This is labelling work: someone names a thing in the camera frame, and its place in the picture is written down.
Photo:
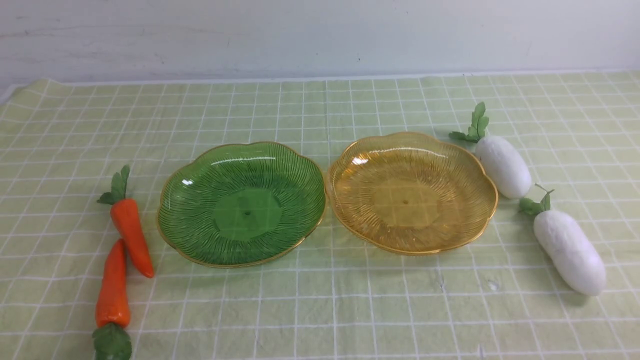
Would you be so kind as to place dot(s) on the white toy radish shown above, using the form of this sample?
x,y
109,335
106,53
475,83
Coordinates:
x,y
499,158
571,252

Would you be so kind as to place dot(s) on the amber ribbed plastic plate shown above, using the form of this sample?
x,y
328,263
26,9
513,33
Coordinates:
x,y
411,194

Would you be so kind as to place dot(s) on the orange toy carrot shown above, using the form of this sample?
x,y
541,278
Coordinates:
x,y
112,315
126,219

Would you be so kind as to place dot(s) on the green ribbed plastic plate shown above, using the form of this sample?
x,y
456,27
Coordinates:
x,y
239,205

